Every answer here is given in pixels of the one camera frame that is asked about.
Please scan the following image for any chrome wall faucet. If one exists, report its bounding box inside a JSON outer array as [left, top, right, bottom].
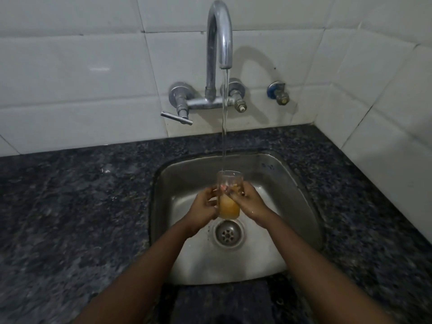
[[160, 0, 248, 126]]

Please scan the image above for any person's left forearm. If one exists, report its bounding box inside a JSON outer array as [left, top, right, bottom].
[[72, 222, 198, 324]]

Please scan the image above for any brass valve with blue collar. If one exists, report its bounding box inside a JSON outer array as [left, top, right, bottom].
[[266, 81, 291, 106]]

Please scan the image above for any metal sink drain strainer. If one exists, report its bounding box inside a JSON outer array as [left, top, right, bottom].
[[211, 218, 246, 251]]

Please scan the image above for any person's right hand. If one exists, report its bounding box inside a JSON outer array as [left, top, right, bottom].
[[224, 181, 275, 229]]

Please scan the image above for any person's left hand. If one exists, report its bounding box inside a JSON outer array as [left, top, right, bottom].
[[183, 186, 221, 237]]

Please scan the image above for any stainless steel sink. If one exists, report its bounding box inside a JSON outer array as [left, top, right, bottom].
[[149, 151, 324, 287]]

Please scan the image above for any person's right forearm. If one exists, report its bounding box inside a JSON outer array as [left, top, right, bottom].
[[261, 214, 396, 324]]

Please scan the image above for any drinking glass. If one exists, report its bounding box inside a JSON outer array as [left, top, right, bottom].
[[216, 170, 244, 221]]

